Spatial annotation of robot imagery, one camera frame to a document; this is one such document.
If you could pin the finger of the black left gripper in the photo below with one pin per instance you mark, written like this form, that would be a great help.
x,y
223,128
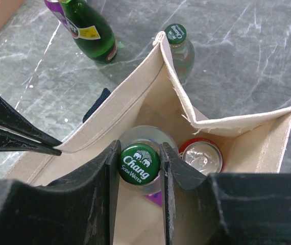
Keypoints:
x,y
13,120
10,142

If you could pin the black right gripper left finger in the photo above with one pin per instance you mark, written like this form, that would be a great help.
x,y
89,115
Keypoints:
x,y
78,208

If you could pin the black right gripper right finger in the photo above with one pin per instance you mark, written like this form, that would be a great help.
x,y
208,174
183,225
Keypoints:
x,y
224,208

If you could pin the red cola can front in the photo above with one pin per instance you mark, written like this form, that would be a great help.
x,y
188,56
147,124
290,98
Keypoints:
x,y
202,154

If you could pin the cream canvas tote bag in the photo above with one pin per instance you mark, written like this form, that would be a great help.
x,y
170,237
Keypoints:
x,y
152,95

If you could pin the clear Chang bottle front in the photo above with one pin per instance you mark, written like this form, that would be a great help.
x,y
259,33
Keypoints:
x,y
139,162

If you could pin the clear chang bottle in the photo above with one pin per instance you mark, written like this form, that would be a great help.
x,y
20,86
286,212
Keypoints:
x,y
182,50
139,162

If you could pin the purple Fanta can front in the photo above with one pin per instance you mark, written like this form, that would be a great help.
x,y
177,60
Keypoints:
x,y
155,198

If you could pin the purple fanta can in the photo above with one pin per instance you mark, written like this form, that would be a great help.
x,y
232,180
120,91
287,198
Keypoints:
x,y
55,7
155,198

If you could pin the purple Fanta can rear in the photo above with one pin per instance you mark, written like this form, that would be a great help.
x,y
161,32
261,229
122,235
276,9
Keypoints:
x,y
55,7

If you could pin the green Perrier glass bottle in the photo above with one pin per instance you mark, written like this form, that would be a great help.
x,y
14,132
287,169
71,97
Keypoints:
x,y
90,31

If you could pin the clear Chang bottle rear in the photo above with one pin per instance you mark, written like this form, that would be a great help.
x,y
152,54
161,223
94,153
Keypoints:
x,y
182,50

